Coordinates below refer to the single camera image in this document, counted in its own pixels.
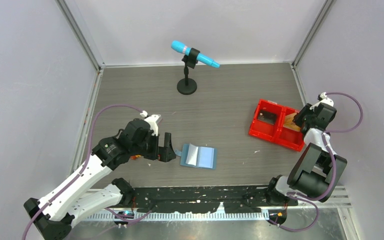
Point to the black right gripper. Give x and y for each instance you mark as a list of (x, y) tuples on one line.
[(306, 109)]

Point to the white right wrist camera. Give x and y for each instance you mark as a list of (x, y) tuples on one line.
[(324, 99)]

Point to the orange plastic object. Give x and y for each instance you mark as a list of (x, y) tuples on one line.
[(135, 157)]

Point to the red two-compartment bin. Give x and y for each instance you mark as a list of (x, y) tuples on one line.
[(276, 133)]

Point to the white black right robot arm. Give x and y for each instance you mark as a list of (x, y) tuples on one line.
[(319, 168)]

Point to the orange VIP credit card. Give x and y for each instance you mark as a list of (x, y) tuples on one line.
[(292, 126)]

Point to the black microphone stand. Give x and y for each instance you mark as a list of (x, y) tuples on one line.
[(187, 86)]

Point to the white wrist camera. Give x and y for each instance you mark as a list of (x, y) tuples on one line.
[(324, 99), (153, 120)]

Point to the blue toy microphone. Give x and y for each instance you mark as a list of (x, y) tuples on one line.
[(181, 48)]

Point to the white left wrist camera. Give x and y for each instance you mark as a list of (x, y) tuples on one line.
[(153, 120)]

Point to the black credit card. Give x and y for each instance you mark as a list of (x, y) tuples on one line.
[(267, 117)]

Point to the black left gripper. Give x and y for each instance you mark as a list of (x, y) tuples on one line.
[(165, 153)]

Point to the blue card holder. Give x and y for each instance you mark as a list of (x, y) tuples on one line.
[(200, 157)]

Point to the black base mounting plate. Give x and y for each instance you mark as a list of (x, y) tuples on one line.
[(203, 199)]

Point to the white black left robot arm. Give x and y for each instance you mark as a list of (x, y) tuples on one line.
[(57, 213)]

